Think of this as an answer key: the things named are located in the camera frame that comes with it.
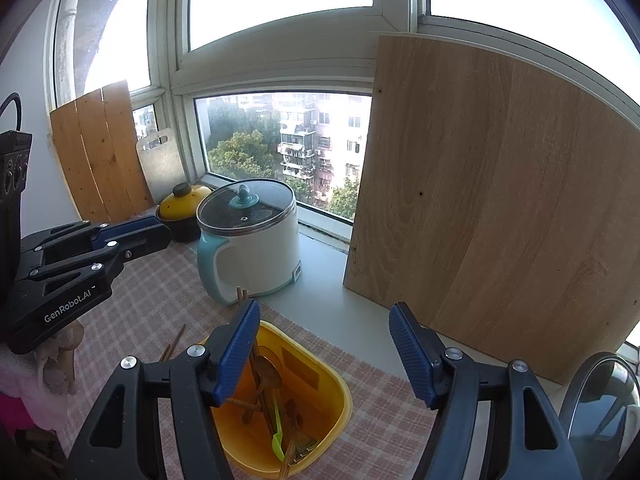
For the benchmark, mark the yellow plastic container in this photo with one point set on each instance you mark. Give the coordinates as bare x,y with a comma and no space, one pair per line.
335,410

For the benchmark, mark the person's left forearm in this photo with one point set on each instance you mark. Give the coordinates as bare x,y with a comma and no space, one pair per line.
20,410

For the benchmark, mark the apartment building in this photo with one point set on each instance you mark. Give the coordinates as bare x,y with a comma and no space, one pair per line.
300,135

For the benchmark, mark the floral white rice cooker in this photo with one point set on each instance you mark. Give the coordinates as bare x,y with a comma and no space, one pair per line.
600,410

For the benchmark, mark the light wooden board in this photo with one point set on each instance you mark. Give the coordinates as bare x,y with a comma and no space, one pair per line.
475,210

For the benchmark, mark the person's left hand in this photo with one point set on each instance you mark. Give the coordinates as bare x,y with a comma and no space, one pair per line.
62,365

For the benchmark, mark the orange wooden plank board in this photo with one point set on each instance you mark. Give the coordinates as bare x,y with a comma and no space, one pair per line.
100,160

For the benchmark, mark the black pot with yellow lid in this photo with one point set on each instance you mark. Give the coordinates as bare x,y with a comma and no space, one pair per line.
185,227

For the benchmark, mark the white cutting board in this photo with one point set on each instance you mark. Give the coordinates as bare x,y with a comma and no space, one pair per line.
162,170

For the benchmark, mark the metal spoon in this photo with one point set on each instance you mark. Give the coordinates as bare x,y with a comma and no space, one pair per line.
270,372

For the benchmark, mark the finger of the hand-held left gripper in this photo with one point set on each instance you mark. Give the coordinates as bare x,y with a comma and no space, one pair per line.
145,245
130,227

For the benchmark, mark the white teal electric pot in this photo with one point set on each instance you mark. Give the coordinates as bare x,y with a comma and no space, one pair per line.
260,260

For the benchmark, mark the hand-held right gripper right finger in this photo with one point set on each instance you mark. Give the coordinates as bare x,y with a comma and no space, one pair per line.
412,355

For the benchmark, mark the metal fork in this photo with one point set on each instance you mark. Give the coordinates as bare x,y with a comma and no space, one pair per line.
305,452

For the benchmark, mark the green plastic spoon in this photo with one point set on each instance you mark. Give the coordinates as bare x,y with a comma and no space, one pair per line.
277,447

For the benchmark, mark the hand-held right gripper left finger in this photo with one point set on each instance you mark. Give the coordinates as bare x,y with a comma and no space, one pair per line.
237,355

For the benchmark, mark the pink checked tablecloth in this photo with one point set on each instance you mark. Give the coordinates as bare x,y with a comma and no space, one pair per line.
375,410

